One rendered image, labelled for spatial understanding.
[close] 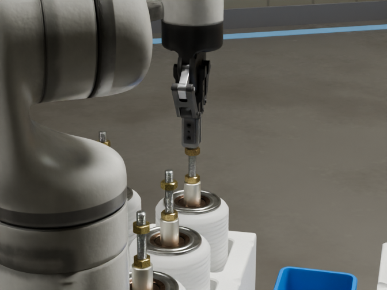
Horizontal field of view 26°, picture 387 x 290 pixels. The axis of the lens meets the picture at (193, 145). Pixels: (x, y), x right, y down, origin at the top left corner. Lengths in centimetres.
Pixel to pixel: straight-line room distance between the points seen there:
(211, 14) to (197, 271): 30
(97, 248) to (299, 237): 109
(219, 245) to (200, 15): 30
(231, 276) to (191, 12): 33
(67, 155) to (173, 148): 153
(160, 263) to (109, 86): 48
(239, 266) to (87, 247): 58
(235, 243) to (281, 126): 109
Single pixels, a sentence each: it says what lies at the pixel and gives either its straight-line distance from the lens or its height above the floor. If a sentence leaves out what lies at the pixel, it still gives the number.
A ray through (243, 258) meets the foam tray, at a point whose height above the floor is 18.
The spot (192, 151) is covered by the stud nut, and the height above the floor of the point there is 33.
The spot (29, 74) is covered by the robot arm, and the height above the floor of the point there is 57.
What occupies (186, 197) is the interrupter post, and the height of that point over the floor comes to 26.
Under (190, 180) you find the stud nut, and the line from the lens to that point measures 107.
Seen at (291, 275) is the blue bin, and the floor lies 11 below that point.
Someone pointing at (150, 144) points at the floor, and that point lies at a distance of 207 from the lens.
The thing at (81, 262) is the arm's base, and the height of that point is 45.
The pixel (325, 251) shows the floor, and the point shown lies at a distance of 155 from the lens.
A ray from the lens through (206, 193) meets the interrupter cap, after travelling 112.
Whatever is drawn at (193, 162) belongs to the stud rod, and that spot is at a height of 31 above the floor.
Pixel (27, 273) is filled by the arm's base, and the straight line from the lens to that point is 53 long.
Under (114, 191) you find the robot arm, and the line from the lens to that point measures 52.
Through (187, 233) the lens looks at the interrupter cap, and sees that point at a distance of 100.
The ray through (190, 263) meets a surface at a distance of 96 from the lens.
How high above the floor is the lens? 69
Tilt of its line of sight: 19 degrees down
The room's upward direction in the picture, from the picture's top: straight up
